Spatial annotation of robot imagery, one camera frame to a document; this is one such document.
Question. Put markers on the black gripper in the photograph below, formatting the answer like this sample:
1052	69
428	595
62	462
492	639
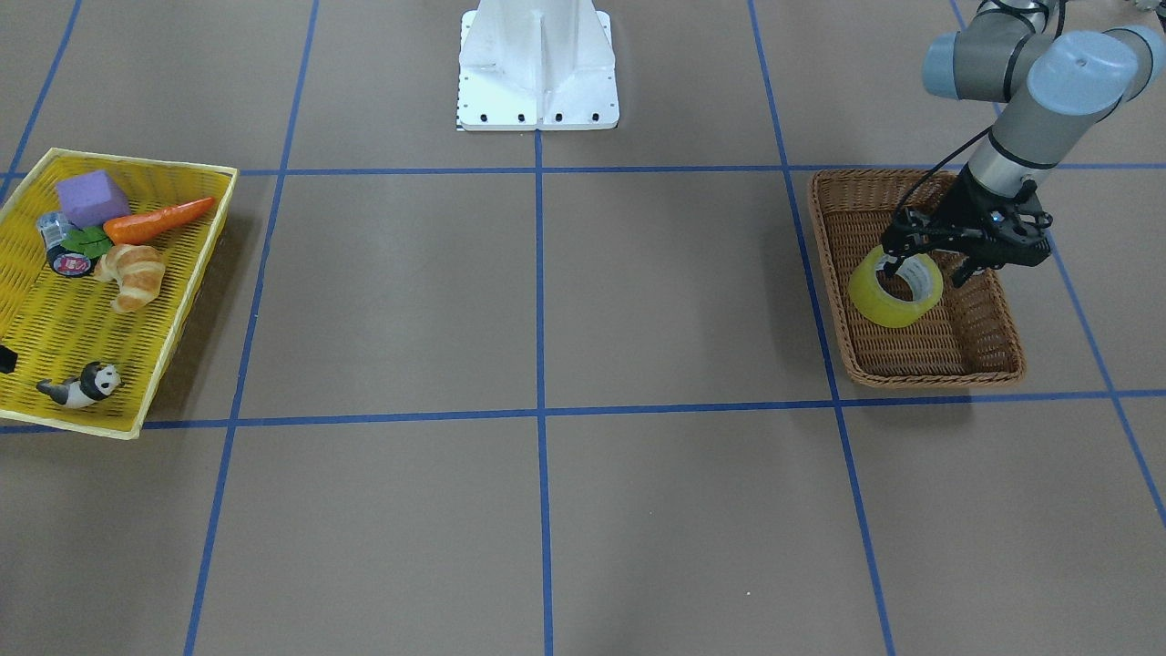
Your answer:
957	216

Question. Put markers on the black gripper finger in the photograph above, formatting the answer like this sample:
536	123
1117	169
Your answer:
8	360

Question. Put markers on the yellow clear tape roll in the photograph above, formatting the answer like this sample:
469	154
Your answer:
924	281

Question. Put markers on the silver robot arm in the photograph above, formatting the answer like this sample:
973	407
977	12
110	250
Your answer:
1054	87

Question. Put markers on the yellow plastic mesh basket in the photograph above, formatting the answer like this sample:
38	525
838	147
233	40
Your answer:
56	325

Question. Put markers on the brown wicker basket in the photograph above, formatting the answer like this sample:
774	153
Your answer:
968	340

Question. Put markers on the panda figurine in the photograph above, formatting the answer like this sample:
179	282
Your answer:
97	382

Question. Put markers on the toy croissant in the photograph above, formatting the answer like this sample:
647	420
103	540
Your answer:
138	271

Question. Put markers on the purple foam block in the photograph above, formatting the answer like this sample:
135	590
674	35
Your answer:
91	199

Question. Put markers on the orange toy carrot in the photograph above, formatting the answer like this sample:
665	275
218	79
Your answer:
138	228

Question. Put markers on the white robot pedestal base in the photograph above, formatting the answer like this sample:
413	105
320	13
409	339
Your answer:
537	65

